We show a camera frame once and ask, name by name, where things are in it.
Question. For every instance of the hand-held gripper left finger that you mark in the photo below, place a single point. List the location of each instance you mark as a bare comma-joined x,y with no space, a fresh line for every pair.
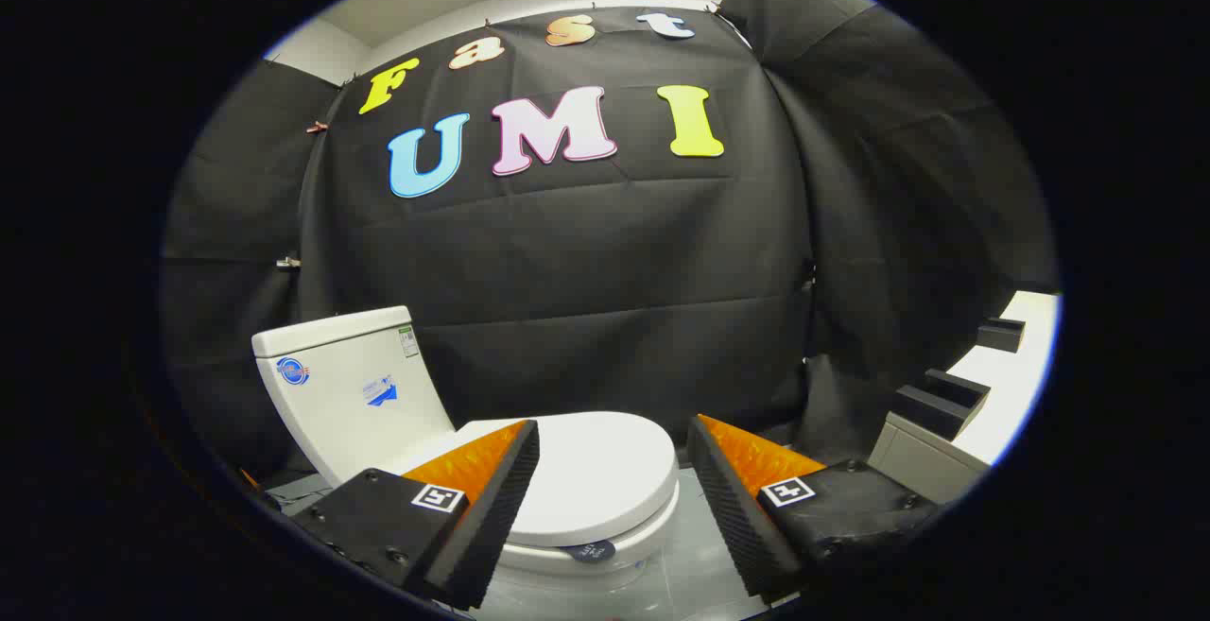
492,517

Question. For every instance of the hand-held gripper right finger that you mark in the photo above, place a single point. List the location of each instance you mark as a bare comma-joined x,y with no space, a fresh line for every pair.
733,517

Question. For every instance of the white toilet tank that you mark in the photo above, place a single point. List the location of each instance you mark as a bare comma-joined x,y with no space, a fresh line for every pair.
340,404

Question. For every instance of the black backdrop cloth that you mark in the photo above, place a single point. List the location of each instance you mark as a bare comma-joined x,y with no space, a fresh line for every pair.
586,271

